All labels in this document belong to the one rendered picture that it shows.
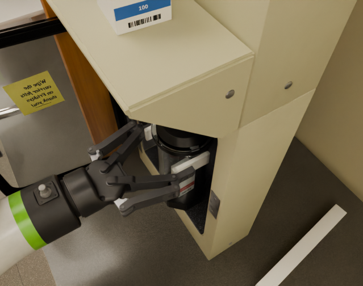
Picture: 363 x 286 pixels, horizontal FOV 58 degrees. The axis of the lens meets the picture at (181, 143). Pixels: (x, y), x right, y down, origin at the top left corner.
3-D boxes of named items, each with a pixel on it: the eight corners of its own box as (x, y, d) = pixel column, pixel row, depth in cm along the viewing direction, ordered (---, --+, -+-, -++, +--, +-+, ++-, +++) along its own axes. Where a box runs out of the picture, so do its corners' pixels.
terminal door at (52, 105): (134, 152, 83) (103, 7, 50) (8, 198, 76) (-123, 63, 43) (133, 150, 83) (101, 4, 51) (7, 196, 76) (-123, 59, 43)
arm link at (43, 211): (37, 207, 57) (56, 253, 52) (9, 173, 47) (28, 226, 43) (71, 191, 59) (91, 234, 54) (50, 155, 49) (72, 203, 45)
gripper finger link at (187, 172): (165, 179, 53) (174, 193, 52) (191, 164, 55) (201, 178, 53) (165, 183, 54) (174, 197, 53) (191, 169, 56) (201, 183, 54)
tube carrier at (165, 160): (189, 158, 76) (193, 92, 59) (216, 194, 71) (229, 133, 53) (148, 180, 73) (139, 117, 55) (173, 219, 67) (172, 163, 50)
